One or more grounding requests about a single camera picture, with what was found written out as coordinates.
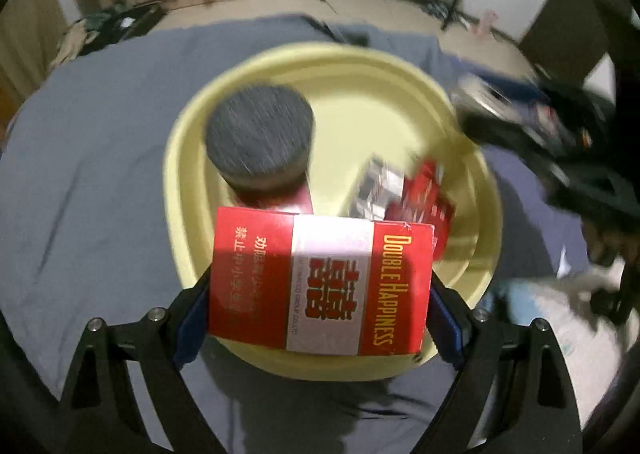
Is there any large red cigarette carton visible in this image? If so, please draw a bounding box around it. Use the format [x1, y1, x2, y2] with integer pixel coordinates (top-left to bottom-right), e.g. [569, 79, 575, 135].
[208, 207, 434, 356]

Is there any red box with gold print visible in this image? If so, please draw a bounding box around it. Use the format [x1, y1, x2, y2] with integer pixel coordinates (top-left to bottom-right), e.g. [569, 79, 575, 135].
[344, 157, 456, 261]

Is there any black round container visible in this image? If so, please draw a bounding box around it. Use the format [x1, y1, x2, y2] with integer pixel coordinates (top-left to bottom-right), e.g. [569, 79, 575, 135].
[204, 83, 314, 213]

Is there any grey blanket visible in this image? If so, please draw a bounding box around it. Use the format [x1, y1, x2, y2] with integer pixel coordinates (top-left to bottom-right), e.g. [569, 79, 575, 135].
[0, 15, 591, 454]

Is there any dark brown door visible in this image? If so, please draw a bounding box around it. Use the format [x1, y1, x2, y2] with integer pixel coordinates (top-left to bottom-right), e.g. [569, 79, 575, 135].
[520, 0, 631, 84]

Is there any pink bag on floor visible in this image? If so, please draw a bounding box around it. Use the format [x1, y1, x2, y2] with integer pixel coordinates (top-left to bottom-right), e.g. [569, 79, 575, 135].
[474, 10, 499, 38]

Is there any dark cloth pile on floor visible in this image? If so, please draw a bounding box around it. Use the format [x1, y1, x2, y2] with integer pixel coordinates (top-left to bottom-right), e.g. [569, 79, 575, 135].
[423, 1, 468, 30]

